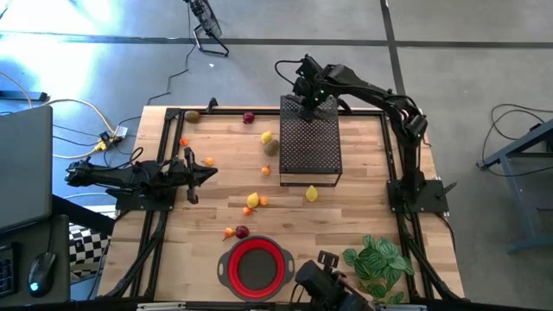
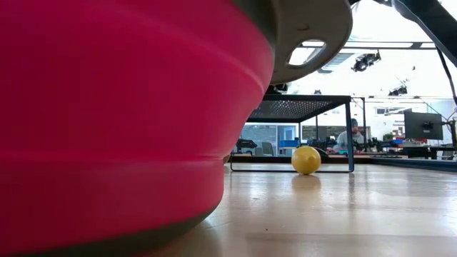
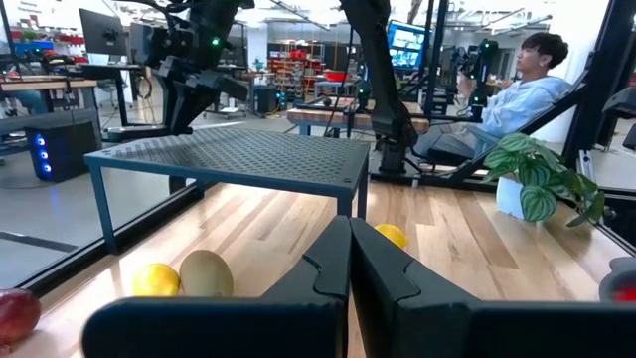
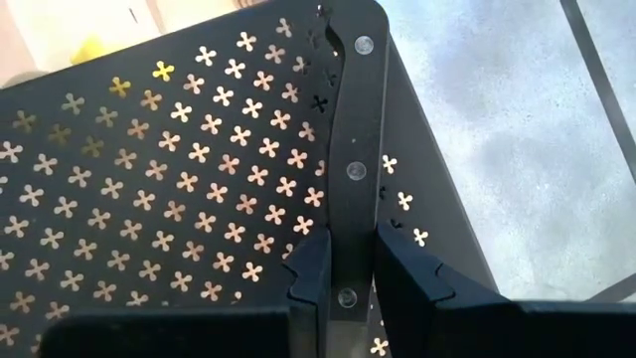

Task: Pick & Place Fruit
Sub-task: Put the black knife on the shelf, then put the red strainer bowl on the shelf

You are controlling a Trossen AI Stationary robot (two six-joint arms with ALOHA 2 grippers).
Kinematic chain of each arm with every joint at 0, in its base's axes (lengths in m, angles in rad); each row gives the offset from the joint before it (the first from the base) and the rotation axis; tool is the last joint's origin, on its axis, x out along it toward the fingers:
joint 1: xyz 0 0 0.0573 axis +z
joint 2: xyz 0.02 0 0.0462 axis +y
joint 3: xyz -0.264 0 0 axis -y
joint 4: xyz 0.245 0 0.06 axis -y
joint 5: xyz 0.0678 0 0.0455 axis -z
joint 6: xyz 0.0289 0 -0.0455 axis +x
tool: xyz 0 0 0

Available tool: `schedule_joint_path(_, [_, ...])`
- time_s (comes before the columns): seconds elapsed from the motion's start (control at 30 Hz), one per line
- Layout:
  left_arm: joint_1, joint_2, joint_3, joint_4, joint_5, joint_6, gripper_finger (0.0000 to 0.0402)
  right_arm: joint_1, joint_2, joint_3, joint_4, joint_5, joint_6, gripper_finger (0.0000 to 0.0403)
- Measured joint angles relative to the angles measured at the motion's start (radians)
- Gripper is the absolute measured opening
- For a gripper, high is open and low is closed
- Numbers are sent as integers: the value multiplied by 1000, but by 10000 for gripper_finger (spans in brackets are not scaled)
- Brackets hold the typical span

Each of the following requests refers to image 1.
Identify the yellow cable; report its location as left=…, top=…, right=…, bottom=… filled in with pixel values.
left=0, top=70, right=118, bottom=160

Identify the red collapsible colander bowl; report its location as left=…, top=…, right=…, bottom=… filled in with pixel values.
left=217, top=235, right=296, bottom=302

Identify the blue-grey leg workbench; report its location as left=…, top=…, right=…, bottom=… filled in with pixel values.
left=476, top=118, right=553, bottom=255

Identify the black right camera cable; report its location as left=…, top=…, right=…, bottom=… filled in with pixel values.
left=274, top=59, right=304, bottom=87

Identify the black computer mouse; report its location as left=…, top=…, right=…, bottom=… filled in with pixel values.
left=27, top=251, right=58, bottom=299

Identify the black power strip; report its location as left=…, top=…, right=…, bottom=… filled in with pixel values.
left=0, top=90, right=50, bottom=103

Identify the green striped leaf plant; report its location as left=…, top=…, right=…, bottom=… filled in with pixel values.
left=341, top=234, right=416, bottom=306

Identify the black floor fan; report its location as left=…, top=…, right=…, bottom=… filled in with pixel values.
left=183, top=0, right=231, bottom=58

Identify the black camera cable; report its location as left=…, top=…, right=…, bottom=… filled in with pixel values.
left=86, top=145, right=145, bottom=172
left=274, top=59, right=304, bottom=87

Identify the black white checkered mat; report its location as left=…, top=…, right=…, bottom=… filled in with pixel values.
left=67, top=222, right=112, bottom=278

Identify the plug adapter with yellow plug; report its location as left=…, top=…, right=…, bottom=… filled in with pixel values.
left=95, top=124, right=130, bottom=152

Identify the silver aluminium bracket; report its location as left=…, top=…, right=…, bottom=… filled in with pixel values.
left=136, top=302, right=188, bottom=311
left=378, top=303, right=429, bottom=311

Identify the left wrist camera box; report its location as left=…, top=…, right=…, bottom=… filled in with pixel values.
left=166, top=162, right=188, bottom=185

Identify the black fan cable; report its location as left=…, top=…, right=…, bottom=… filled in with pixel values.
left=117, top=3, right=196, bottom=127

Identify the black floor cable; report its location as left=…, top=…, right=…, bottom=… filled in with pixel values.
left=480, top=102, right=553, bottom=179

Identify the black left camera cable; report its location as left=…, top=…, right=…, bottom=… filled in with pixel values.
left=86, top=145, right=145, bottom=172

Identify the black aluminium table frame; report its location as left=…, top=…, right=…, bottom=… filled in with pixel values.
left=98, top=97, right=467, bottom=303

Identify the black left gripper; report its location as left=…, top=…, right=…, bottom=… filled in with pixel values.
left=162, top=146, right=219, bottom=206

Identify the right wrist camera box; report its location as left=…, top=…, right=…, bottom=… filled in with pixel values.
left=299, top=54, right=323, bottom=79

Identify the black computer keyboard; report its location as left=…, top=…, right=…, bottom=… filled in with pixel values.
left=0, top=243, right=19, bottom=300

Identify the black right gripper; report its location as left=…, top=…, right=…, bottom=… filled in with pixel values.
left=289, top=64, right=336, bottom=121

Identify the dark low desk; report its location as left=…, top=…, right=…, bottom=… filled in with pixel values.
left=0, top=214, right=72, bottom=308

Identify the black camera rig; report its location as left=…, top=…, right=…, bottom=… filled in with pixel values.
left=295, top=250, right=359, bottom=311

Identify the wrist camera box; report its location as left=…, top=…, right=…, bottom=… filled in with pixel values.
left=299, top=54, right=323, bottom=79
left=166, top=162, right=188, bottom=185

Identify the black perforated metal shelf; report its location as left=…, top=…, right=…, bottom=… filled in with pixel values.
left=278, top=94, right=343, bottom=187

